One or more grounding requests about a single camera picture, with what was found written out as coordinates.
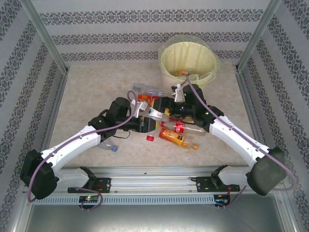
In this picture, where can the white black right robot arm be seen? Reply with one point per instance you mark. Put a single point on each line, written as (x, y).
(241, 140)

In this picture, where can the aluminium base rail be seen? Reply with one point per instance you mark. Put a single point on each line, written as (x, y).
(149, 181)

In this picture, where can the small green circuit board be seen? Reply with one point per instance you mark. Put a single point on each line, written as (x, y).
(220, 199)
(89, 198)

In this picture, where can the white green label bottle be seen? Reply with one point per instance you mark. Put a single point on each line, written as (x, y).
(154, 112)

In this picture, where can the red label cola bottle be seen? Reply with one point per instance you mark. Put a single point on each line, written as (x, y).
(179, 126)

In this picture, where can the orange juice bottle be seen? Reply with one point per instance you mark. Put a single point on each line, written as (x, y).
(172, 136)

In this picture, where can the clear bottle blue print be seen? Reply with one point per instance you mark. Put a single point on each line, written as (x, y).
(149, 91)

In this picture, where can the aluminium table edge rail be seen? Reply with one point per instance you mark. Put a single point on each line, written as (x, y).
(56, 116)
(248, 116)

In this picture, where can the blue label blue cap bottle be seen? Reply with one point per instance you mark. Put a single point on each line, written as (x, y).
(108, 146)

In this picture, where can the cream round bin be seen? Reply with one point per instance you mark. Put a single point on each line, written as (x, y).
(188, 55)

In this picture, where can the red orange label bottle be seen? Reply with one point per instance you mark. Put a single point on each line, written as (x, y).
(144, 99)

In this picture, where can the aluminium frame post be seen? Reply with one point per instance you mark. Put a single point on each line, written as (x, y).
(45, 36)
(258, 36)

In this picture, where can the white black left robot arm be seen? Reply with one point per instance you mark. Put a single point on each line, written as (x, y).
(70, 145)

